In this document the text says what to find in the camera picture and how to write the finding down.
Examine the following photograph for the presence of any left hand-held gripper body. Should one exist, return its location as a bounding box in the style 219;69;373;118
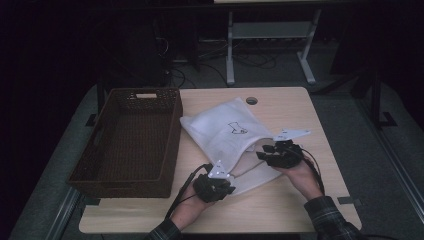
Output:
192;159;232;204

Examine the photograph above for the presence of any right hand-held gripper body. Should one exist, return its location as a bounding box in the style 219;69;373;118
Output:
265;127;312;169

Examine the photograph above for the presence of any white mesh laundry bag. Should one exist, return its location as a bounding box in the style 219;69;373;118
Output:
179;97;292;196

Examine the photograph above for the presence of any brown woven basket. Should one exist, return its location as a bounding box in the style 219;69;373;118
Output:
65;87;184;200

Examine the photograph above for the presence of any person's left hand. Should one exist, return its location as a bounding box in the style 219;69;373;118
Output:
169;184;215;231

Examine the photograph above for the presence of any person's right hand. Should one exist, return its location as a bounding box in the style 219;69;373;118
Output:
275;159;325;202

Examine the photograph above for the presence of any grey tape strip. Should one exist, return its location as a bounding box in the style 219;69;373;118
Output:
337;196;363;205

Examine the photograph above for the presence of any black metal stand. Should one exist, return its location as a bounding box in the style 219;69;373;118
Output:
85;81;108;128
313;64;398;130

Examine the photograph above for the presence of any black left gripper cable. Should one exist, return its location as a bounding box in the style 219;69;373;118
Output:
165;162;213;220

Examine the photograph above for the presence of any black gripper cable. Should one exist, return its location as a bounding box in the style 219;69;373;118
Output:
165;162;213;220
300;147;326;197

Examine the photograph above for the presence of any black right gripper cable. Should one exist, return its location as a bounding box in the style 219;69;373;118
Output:
300;147;326;197

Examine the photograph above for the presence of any tangle of black floor cables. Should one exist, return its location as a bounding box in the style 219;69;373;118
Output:
153;34;278;88

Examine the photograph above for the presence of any metal floor rail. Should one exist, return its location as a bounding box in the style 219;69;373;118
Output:
45;187;82;240
355;99;424;225

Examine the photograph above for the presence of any white metal frame desk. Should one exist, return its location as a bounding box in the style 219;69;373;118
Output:
213;0;323;86

